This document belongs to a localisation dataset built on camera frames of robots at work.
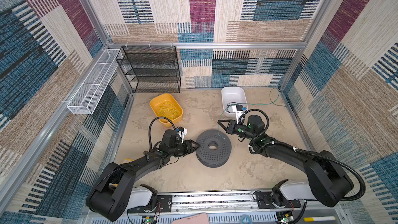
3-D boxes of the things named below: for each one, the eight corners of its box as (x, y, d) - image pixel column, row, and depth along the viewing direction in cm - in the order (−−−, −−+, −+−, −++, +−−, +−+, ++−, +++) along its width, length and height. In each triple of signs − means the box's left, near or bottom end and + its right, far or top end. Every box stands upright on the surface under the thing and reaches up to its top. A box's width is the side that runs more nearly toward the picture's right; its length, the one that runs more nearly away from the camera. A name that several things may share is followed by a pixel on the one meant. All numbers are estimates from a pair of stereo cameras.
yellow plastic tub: (166, 131, 99) (164, 126, 95) (150, 105, 113) (148, 99, 109) (188, 119, 105) (187, 114, 100) (170, 95, 119) (169, 90, 114)
